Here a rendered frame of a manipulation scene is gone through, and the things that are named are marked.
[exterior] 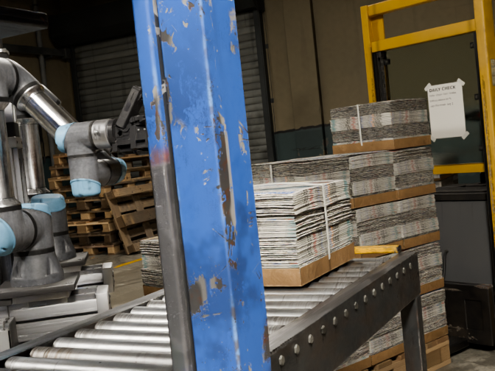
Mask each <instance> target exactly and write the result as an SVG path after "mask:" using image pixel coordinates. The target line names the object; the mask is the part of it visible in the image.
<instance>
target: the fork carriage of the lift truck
mask: <svg viewBox="0 0 495 371"><path fill-rule="evenodd" d="M439 289H445V290H444V291H445V294H446V299H445V301H444V302H445V308H446V310H445V311H446V319H447V322H448V323H446V324H447V325H448V334H446V335H448V336H449V337H450V336H457V337H463V338H467V340H468V343H473V344H479V345H487V346H492V347H493V346H494V345H495V305H494V288H493V285H491V284H482V283H464V282H455V281H446V280H445V281H444V287H441V288H439Z"/></svg>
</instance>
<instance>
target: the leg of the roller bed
mask: <svg viewBox="0 0 495 371"><path fill-rule="evenodd" d="M401 325H402V333H403V341H404V356H405V364H406V371H427V363H426V348H425V340H424V324H423V316H422V307H421V295H420V294H419V295H418V296H417V297H416V298H415V299H413V300H412V301H411V302H410V303H409V304H408V305H406V306H405V307H404V308H403V309H402V310H401Z"/></svg>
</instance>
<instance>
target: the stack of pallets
mask: <svg viewBox="0 0 495 371"><path fill-rule="evenodd" d="M111 154H112V155H113V156H114V157H115V158H118V154H117V152H111ZM147 156H148V157H147ZM66 157H68V156H67V154H66V153H65V154H58V155H53V158H54V163H55V164H54V166H50V167H49V170H50V171H51V177H53V178H48V181H49V190H52V193H54V194H61V195H63V196H64V199H65V203H66V215H67V222H68V228H69V227H70V226H77V229H73V230H69V237H70V238H78V237H79V239H77V240H74V241H71V242H72V244H73V245H74V248H75V249H80V248H83V250H79V251H76V253H77V252H88V256H92V255H97V254H100V253H103V252H108V255H116V254H119V253H121V252H125V251H124V249H121V250H120V247H123V243H122V242H123V241H121V240H120V238H119V230H117V229H116V226H115V224H114V222H113V219H114V217H113V215H111V213H110V211H111V209H110V206H109V205H108V204H107V202H106V200H105V197H104V193H105V192H109V191H111V190H112V189H114V186H122V188H125V187H130V186H135V185H136V183H137V182H145V184H148V183H152V178H151V176H150V157H149V153H148V154H147V155H137V154H129V155H124V157H122V158H120V159H122V160H123V161H124V162H125V163H126V165H127V171H126V175H125V177H124V179H123V181H121V182H120V183H116V184H115V185H105V186H102V187H101V193H100V194H99V195H96V196H92V197H74V196H71V197H66V192H68V191H72V190H71V185H64V186H63V185H62V180H70V174H63V169H67V168H69V163H67V160H66ZM125 158H126V159H125ZM137 160H141V162H142V166H137V167H133V161H137ZM53 169H54V170H53ZM131 172H139V177H135V178H131V176H130V173H131ZM100 200H101V202H96V203H94V201H100ZM72 202H75V203H77V206H76V207H71V208H69V203H72ZM98 212H101V213H98ZM77 213H80V217H77V218H73V219H72V218H71V215H72V214H77ZM96 221H98V222H96ZM145 235H146V234H143V235H140V236H136V237H133V238H130V239H131V241H135V240H138V239H142V238H143V236H145ZM100 247H106V248H104V249H101V250H98V248H100Z"/></svg>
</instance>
